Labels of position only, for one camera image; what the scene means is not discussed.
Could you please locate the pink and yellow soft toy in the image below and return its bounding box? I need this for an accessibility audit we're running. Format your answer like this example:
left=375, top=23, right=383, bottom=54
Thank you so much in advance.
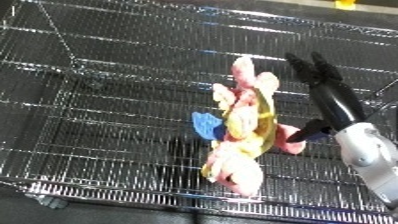
left=190, top=56, right=310, bottom=198

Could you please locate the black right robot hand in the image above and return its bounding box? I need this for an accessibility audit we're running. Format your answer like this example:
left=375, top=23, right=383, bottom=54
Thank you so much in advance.
left=284, top=51, right=368, bottom=144

